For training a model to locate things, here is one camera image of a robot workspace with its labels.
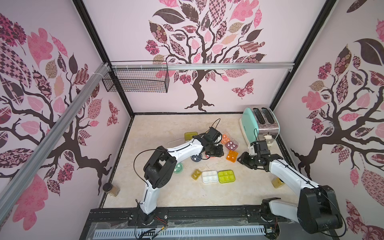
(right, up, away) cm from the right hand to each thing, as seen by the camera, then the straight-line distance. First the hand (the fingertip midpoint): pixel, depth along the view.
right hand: (240, 158), depth 88 cm
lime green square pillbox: (-9, -10, -1) cm, 13 cm away
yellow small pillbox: (-27, -9, -1) cm, 29 cm away
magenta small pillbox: (-2, +6, +13) cm, 14 cm away
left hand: (-11, +2, 0) cm, 11 cm away
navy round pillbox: (-26, -1, +6) cm, 27 cm away
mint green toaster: (+12, +21, +2) cm, 24 cm away
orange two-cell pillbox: (-3, 0, +7) cm, 7 cm away
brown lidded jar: (-70, -14, -12) cm, 73 cm away
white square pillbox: (-18, -10, -2) cm, 21 cm away
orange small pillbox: (-6, +10, +16) cm, 20 cm away
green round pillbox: (-38, -6, +2) cm, 38 cm away
